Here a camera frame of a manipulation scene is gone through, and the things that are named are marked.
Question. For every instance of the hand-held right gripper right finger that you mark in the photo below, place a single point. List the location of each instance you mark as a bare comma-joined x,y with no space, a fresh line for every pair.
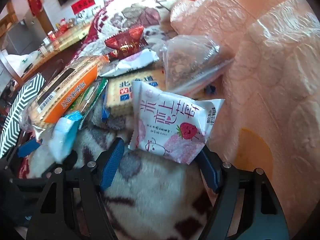
208,172

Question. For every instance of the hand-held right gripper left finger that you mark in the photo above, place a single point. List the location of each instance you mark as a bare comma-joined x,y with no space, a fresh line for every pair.
112,165

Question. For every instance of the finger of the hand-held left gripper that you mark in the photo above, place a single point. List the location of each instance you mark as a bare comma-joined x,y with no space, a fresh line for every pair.
27,147
70,158

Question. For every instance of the light blue white snack packet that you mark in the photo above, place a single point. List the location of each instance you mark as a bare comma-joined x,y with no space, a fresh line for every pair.
62,135

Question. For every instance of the striped box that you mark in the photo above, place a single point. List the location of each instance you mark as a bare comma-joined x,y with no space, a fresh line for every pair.
17,115

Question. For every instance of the white pink snack packet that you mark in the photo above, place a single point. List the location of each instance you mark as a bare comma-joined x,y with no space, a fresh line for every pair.
170,120
135,61

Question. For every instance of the yellow cracker package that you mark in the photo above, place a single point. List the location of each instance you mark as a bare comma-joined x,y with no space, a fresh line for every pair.
120,97

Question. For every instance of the green clear snack packet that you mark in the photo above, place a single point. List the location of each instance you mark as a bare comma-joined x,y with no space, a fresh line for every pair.
91,92

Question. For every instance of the orange cracker package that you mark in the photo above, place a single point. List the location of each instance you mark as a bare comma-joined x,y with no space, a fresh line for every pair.
65,87

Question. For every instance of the clear zip bag of nuts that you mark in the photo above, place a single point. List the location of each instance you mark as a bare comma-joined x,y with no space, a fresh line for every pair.
190,62

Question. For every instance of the red snack packet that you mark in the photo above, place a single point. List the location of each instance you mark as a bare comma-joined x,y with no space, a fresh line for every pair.
125,43

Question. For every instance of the floral blanket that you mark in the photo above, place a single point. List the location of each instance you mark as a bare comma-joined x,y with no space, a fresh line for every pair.
150,192

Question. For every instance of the white plastic bag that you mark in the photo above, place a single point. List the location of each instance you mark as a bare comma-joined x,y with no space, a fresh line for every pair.
20,62

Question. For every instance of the pink quilt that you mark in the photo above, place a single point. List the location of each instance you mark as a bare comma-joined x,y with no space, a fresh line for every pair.
270,80

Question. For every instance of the red table ornaments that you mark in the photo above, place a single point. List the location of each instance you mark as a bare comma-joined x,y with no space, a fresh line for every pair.
65,25

